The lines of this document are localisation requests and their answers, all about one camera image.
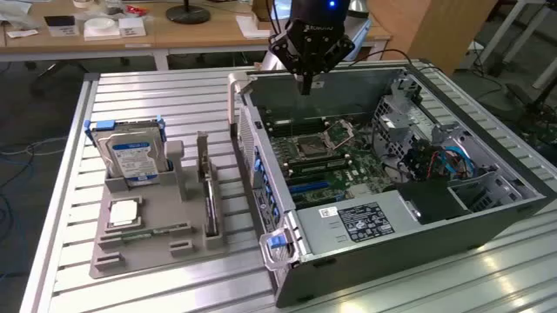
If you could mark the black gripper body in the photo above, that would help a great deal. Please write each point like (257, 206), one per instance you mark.
(316, 29)

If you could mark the green graphics card metal bracket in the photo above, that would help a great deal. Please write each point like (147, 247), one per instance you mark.
(203, 153)

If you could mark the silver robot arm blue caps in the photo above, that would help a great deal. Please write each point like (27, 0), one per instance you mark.
(271, 63)

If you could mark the flat white box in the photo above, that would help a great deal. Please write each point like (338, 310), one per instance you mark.
(253, 27)

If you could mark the wooden desk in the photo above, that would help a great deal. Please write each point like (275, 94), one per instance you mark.
(195, 36)

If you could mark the wooden cabinet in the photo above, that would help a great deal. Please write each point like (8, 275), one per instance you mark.
(434, 29)

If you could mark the metal socket cover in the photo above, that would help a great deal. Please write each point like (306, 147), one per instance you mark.
(340, 132)

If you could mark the black round lamp base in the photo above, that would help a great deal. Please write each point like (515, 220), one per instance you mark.
(187, 14)

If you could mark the perforated metal drive cage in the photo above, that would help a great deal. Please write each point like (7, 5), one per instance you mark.
(400, 130)

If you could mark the metal CPU socket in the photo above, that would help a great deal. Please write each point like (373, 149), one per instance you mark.
(313, 146)

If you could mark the RAM stick with white labels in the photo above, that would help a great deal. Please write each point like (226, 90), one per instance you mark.
(318, 164)

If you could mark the plain white box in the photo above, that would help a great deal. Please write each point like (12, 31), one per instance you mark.
(131, 27)

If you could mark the small red packet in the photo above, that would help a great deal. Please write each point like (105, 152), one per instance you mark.
(137, 11)

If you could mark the green motherboard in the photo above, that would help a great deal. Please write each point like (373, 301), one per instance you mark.
(357, 169)

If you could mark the blue expansion slot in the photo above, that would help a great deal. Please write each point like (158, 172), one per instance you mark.
(309, 186)

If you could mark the white box with tape roll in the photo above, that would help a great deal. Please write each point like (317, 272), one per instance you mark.
(100, 29)

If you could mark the black floor stand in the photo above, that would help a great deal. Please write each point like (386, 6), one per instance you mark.
(520, 93)

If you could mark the hard disk blue caddy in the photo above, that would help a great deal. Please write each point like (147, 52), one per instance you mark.
(130, 156)

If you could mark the beige tape roll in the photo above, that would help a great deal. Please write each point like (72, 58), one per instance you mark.
(80, 4)

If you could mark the white box black top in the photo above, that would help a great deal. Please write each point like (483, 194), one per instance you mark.
(60, 26)

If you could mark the grey power supply unit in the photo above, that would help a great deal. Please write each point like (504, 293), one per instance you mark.
(320, 228)

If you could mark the metal disk bay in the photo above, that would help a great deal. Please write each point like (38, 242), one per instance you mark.
(488, 192)

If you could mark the white paper card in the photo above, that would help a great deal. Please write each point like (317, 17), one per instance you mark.
(22, 33)

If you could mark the silver CPU chip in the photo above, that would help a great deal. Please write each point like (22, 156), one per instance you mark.
(123, 213)

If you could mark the clear plastic bag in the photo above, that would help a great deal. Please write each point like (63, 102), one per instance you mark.
(18, 16)

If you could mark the bare green RAM stick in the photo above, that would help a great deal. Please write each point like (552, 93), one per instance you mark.
(143, 233)

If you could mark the black open PC case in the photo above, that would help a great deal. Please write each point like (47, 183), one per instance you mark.
(392, 261)

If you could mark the grey parts rack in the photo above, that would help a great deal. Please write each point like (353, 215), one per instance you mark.
(147, 257)

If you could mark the white desk frame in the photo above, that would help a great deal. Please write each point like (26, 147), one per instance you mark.
(545, 70)

